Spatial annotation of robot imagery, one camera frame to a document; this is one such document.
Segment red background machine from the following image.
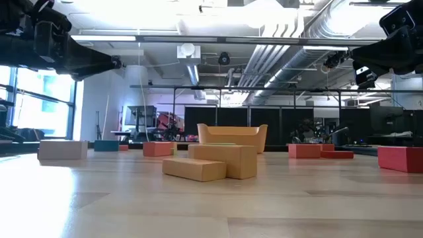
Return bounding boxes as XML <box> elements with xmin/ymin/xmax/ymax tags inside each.
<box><xmin>157</xmin><ymin>111</ymin><xmax>185</xmax><ymax>139</ymax></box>

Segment grey office chair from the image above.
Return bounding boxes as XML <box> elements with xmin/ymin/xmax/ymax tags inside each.
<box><xmin>331</xmin><ymin>126</ymin><xmax>350</xmax><ymax>146</ymax></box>

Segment large window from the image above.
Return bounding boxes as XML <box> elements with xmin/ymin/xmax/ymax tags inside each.
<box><xmin>0</xmin><ymin>65</ymin><xmax>77</xmax><ymax>139</ymax></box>

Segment blue wooden block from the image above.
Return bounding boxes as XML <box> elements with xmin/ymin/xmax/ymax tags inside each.
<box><xmin>94</xmin><ymin>139</ymin><xmax>120</xmax><ymax>153</ymax></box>

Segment red wooden block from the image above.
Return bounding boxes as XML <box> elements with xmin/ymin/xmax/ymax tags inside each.
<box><xmin>377</xmin><ymin>145</ymin><xmax>423</xmax><ymax>174</ymax></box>
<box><xmin>320</xmin><ymin>150</ymin><xmax>355</xmax><ymax>160</ymax></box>

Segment black aluminium table frame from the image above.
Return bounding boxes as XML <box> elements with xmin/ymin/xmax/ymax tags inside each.
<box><xmin>0</xmin><ymin>141</ymin><xmax>423</xmax><ymax>157</ymax></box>

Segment white round ceiling fixture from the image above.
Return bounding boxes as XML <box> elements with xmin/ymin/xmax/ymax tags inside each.
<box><xmin>176</xmin><ymin>42</ymin><xmax>202</xmax><ymax>65</ymax></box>

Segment grey monitor on stand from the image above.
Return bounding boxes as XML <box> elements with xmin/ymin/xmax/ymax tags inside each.
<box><xmin>124</xmin><ymin>104</ymin><xmax>159</xmax><ymax>141</ymax></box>

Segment black partition panel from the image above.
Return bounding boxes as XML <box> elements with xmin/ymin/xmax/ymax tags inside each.
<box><xmin>217</xmin><ymin>106</ymin><xmax>249</xmax><ymax>127</ymax></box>
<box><xmin>282</xmin><ymin>106</ymin><xmax>314</xmax><ymax>145</ymax></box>
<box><xmin>250</xmin><ymin>106</ymin><xmax>281</xmax><ymax>145</ymax></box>
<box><xmin>184</xmin><ymin>106</ymin><xmax>217</xmax><ymax>136</ymax></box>

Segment long linear ceiling light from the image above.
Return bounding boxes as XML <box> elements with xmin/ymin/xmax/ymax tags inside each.
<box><xmin>71</xmin><ymin>34</ymin><xmax>384</xmax><ymax>47</ymax></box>

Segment thick orange wooden block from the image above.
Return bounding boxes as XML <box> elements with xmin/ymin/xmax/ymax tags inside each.
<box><xmin>188</xmin><ymin>143</ymin><xmax>258</xmax><ymax>180</ymax></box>

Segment white ceiling pipes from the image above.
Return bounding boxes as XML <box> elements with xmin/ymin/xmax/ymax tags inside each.
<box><xmin>237</xmin><ymin>16</ymin><xmax>308</xmax><ymax>89</ymax></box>

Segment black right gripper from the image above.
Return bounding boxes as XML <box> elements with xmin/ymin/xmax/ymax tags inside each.
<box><xmin>350</xmin><ymin>5</ymin><xmax>416</xmax><ymax>89</ymax></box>

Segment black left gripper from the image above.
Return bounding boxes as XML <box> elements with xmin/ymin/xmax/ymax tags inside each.
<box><xmin>34</xmin><ymin>11</ymin><xmax>115</xmax><ymax>82</ymax></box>

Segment cream white wooden block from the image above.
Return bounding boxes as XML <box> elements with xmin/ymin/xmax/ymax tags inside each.
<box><xmin>38</xmin><ymin>139</ymin><xmax>89</xmax><ymax>161</ymax></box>

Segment white leaning pole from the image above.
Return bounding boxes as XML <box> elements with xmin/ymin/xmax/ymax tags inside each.
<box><xmin>101</xmin><ymin>95</ymin><xmax>110</xmax><ymax>140</ymax></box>

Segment orange-red wooden block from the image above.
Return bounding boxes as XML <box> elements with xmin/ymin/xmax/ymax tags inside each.
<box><xmin>288</xmin><ymin>143</ymin><xmax>322</xmax><ymax>159</ymax></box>
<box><xmin>143</xmin><ymin>141</ymin><xmax>174</xmax><ymax>157</ymax></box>

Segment yellow plastic bin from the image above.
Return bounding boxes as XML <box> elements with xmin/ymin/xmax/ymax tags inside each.
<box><xmin>197</xmin><ymin>123</ymin><xmax>268</xmax><ymax>154</ymax></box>

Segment dark background equipment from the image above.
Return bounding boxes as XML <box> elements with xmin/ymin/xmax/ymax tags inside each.
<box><xmin>290</xmin><ymin>118</ymin><xmax>331</xmax><ymax>145</ymax></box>

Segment white hanging cable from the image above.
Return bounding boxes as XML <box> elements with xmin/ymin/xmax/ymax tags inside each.
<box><xmin>137</xmin><ymin>42</ymin><xmax>150</xmax><ymax>143</ymax></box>

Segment black metal pipe frame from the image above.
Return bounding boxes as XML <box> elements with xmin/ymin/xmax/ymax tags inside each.
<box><xmin>130</xmin><ymin>85</ymin><xmax>423</xmax><ymax>146</ymax></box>

